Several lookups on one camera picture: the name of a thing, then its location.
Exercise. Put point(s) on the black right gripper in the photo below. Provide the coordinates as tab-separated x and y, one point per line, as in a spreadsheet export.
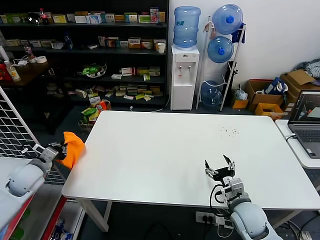
222	175

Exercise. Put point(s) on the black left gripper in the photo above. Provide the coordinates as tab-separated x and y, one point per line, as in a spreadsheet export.
59	153

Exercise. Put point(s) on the orange t-shirt with white print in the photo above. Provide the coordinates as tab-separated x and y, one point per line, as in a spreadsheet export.
73	150

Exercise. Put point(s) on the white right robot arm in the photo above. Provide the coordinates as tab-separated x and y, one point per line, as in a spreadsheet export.
250	217

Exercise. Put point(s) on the pile of grey clothes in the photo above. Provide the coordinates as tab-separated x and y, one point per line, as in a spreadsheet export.
312	67

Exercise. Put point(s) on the cardboard box of snacks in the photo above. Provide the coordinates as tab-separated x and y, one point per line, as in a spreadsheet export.
90	113

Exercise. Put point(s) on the white power strip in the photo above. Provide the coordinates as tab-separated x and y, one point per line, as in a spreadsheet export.
207	218

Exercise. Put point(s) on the red framed white cart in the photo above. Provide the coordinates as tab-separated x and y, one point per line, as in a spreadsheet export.
7	162

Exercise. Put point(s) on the white cream box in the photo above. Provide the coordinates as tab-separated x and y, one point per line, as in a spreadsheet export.
82	93

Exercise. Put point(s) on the small orange cardboard box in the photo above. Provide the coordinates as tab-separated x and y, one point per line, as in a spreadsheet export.
240	104

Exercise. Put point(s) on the yellow open cardboard box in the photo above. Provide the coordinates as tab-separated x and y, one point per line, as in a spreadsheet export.
261	113

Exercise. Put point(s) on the blue water jug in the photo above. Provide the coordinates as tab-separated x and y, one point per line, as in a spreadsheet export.
225	23
217	56
211	97
187	27

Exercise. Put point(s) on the crumpled clear plastic bag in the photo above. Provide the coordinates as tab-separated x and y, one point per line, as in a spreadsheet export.
241	95

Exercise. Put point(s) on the dark wooden table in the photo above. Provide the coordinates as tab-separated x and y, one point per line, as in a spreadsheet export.
32	72

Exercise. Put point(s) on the bowl with green bag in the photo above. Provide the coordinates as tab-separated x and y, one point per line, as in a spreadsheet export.
91	70

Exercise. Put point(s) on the pink white flat box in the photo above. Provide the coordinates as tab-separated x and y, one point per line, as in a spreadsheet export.
129	98

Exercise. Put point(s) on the blue white plastic package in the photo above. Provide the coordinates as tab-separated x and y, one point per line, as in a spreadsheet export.
62	231

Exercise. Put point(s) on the large open cardboard box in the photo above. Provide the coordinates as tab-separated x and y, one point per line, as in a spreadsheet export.
267	99

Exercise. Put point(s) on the white tape roll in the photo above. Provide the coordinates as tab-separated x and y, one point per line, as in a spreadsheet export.
37	60
257	93

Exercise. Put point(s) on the orange juice bottle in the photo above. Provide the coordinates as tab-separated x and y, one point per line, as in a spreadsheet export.
15	74

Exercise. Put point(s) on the white water dispenser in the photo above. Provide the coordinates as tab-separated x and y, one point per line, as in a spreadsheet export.
183	90

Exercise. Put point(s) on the lime green flat box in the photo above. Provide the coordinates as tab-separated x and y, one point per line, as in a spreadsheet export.
140	97

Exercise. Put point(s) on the red package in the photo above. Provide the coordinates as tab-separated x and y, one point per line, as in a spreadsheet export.
3	73

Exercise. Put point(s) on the grey laptop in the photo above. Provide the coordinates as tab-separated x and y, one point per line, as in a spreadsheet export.
308	136

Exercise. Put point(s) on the black bag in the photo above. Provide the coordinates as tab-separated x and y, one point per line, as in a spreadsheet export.
234	72

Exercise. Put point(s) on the white box with red stripe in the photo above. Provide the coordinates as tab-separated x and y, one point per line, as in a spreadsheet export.
128	72

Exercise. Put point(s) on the pink patterned bottle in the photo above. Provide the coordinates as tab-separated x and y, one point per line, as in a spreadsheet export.
29	51

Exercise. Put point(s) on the open white box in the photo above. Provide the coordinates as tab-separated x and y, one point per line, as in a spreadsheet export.
58	45

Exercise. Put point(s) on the yellow brown box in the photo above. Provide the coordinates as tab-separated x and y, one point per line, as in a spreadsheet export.
155	90

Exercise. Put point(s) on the beige medicine box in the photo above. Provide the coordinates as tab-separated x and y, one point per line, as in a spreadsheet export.
47	43
35	44
13	43

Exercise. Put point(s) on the dark blue bottle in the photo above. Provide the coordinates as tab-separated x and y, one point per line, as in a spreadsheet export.
68	42

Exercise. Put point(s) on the small flat white box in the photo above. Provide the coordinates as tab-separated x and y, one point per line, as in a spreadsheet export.
93	46

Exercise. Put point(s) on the white metal jug rack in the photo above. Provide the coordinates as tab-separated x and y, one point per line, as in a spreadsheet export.
203	65

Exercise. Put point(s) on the white tube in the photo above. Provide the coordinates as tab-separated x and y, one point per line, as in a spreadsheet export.
3	53

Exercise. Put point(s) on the black shelf unit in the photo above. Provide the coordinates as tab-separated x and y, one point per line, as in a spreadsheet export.
117	52

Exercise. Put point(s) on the small green box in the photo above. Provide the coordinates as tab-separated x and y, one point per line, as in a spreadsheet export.
147	78

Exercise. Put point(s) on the light green medicine box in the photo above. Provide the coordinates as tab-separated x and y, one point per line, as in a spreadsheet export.
155	72
143	71

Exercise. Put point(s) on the red white medicine box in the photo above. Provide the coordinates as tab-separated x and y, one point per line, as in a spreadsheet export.
102	42

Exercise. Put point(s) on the orange white medicine box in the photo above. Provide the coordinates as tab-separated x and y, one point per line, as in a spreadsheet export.
112	43

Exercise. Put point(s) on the brown cardboard box with flaps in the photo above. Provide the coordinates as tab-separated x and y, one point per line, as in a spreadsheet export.
298	77

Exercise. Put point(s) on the yellow white medicine box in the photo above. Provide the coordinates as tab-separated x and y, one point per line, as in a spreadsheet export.
60	19

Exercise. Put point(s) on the plain white medicine box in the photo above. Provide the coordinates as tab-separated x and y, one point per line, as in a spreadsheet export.
81	20

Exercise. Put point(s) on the cola bottle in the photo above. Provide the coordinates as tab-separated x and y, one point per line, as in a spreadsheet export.
45	18

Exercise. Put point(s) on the shiny black bowl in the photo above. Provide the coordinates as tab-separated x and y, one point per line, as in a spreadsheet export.
34	18

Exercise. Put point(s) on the blue white medicine box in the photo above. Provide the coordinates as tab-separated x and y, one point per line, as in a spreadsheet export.
95	18

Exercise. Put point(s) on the white red green box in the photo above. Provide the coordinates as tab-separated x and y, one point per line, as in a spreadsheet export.
147	45

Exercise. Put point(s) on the white paper cup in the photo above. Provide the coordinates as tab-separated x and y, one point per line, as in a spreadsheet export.
161	48

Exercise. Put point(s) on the pale pink cloth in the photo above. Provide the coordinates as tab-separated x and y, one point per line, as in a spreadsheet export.
212	33

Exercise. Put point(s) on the flat yellow medicine box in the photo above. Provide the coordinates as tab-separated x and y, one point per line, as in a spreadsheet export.
120	18

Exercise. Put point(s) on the tall pink box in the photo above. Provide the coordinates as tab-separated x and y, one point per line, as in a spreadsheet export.
155	16

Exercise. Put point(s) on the small yellow box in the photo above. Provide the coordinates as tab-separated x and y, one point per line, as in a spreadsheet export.
162	17

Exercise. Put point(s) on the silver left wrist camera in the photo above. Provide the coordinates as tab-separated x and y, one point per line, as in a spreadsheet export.
47	153

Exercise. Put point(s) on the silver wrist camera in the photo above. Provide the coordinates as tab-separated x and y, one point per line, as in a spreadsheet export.
235	187
47	153

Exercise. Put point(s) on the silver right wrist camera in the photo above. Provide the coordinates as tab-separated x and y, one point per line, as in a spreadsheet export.
235	187

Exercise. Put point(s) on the white wall charger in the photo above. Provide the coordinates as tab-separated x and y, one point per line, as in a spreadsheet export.
220	220

